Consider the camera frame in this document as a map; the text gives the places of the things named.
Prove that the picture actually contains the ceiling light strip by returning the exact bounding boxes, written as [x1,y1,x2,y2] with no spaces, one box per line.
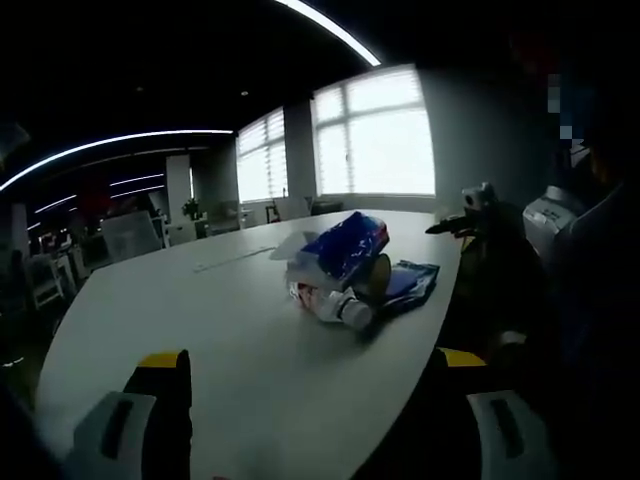
[0,129,236,194]
[274,0,384,67]

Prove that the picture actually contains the brown round item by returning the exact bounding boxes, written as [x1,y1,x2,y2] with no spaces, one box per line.
[363,253,395,307]

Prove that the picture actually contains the clear plastic bottle white cap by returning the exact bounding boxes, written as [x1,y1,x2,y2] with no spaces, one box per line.
[288,279,374,329]

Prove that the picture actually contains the potted green plant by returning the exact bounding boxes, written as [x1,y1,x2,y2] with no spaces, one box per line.
[180,197,205,222]

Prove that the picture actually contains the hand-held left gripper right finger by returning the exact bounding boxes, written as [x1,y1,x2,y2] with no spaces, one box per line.
[430,347,556,480]

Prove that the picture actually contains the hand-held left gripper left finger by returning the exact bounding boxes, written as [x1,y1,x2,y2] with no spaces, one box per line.
[63,349,194,480]

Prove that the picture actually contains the white table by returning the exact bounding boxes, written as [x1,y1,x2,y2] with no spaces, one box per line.
[35,209,464,480]

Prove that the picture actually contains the white office chair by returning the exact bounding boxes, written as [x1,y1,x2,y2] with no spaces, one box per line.
[99,209,171,261]

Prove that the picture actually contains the blue packet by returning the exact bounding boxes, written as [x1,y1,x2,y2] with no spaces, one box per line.
[375,260,441,312]

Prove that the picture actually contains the blue tissue pack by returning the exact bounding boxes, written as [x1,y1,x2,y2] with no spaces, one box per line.
[285,211,392,291]

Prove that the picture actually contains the window with blinds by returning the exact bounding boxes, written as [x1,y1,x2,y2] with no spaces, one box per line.
[235,107,289,204]
[310,63,437,197]

